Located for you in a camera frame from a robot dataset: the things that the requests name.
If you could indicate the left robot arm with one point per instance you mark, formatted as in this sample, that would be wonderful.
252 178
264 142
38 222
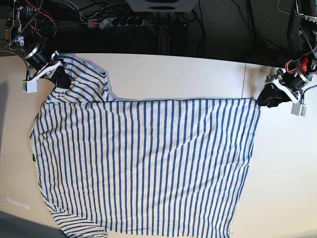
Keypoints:
289 84

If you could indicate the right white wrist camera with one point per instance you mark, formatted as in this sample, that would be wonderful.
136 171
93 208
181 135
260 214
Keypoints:
29 85

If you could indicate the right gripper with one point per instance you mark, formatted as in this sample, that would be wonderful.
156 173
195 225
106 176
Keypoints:
60 78

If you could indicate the grey monitor stand base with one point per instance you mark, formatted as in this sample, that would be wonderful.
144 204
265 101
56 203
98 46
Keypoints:
162 5

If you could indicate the black power strip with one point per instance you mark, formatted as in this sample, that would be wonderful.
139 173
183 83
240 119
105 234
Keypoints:
115 22

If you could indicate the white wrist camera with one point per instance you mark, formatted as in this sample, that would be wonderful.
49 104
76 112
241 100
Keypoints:
298 108
29 85

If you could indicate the blue white striped T-shirt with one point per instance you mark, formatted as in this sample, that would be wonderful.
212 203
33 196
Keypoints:
169 168

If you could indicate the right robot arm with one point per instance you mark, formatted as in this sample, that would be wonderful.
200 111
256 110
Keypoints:
27 31

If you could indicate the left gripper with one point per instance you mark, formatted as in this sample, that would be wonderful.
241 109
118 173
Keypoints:
274 92

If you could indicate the black power adapter box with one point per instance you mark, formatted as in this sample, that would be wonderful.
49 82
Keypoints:
178 29

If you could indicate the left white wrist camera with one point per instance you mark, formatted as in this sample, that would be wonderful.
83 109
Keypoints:
298 108

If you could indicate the aluminium table frame post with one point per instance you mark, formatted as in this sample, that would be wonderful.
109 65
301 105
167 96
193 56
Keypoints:
163 41

